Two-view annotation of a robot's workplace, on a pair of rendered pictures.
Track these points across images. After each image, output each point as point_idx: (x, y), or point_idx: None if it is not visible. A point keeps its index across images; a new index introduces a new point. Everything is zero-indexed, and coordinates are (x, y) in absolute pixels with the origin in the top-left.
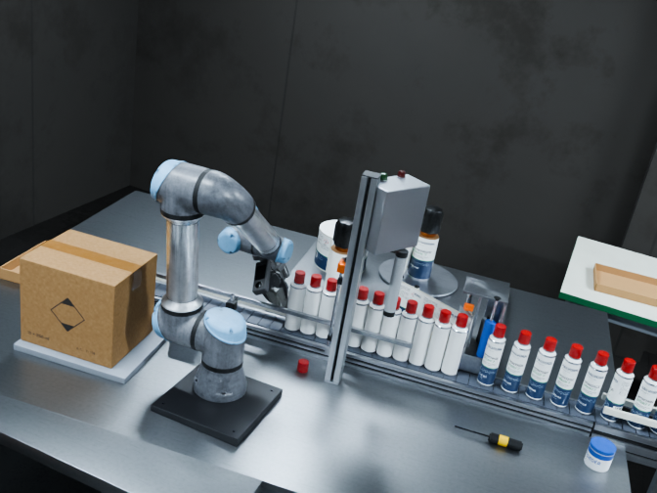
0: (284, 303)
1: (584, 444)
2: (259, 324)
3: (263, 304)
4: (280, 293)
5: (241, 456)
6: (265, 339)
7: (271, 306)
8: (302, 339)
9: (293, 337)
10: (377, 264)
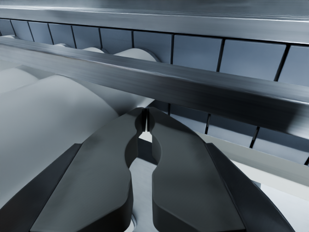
0: (116, 124)
1: None
2: (273, 52)
3: (254, 86)
4: (99, 180)
5: None
6: (237, 13)
7: (178, 72)
8: (94, 14)
9: (118, 12)
10: None
